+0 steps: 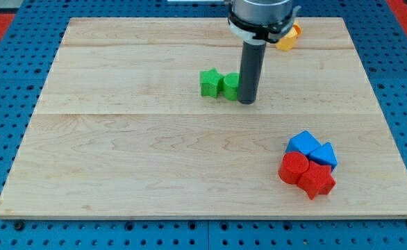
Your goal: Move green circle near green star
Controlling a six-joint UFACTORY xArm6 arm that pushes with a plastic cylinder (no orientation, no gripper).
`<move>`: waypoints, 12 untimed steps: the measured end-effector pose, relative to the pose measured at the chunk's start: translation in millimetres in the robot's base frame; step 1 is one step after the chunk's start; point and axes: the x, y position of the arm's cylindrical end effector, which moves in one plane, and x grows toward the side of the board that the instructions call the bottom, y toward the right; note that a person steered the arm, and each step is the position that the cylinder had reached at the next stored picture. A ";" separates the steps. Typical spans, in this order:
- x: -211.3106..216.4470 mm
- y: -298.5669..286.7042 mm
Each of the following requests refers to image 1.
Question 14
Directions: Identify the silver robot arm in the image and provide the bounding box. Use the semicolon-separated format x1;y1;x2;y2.
228;0;301;46

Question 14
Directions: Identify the wooden board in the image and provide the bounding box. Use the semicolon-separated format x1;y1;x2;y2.
0;17;407;220

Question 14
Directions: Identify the yellow block behind arm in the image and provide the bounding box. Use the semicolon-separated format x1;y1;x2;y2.
292;20;303;37

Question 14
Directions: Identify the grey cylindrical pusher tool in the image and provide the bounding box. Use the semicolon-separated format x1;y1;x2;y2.
238;42;266;105

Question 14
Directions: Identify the blue triangle block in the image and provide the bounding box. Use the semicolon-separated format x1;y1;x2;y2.
308;142;338;171

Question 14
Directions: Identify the blue cube block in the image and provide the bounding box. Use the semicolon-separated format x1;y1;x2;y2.
285;131;322;156

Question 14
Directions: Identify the green cylinder block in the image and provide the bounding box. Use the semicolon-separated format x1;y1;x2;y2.
223;72;239;101

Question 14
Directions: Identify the yellow hexagon block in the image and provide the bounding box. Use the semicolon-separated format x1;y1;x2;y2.
275;27;298;51

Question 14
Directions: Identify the red cylinder block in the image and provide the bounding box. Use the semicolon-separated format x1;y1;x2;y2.
278;151;308;185

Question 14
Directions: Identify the green star block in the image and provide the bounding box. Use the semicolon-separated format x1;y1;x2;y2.
199;68;224;99

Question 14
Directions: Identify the red star block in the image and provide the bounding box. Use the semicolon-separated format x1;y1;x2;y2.
297;160;336;200

